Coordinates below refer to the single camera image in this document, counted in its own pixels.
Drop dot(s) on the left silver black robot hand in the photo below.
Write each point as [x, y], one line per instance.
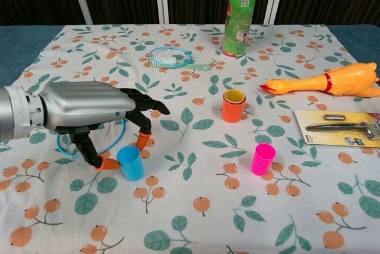
[83, 102]

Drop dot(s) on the light blue plastic cup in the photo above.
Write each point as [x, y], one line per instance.
[130, 165]

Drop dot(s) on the yellow plastic cup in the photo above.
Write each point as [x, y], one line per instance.
[234, 96]

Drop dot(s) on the pink plastic cup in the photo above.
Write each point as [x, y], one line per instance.
[262, 162]

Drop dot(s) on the floral print tablecloth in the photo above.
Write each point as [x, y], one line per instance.
[190, 206]

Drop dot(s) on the orange plastic cup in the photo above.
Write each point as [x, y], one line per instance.
[233, 113]

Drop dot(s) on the green chips can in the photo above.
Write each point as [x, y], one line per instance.
[240, 13]

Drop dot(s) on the razor in yellow blister pack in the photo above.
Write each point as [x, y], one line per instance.
[314, 126]

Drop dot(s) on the yellow rubber chicken toy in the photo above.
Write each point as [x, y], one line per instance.
[341, 80]

